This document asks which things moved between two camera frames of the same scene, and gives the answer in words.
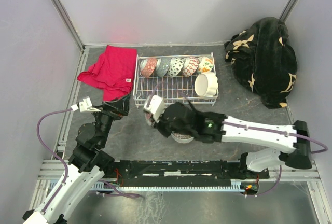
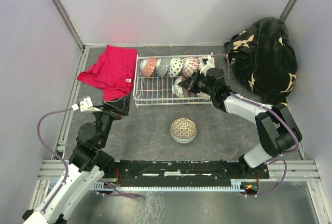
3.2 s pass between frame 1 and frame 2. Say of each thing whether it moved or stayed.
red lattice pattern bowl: stayed
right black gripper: moved
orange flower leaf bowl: stayed
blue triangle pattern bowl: stayed
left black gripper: stayed
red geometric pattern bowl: moved
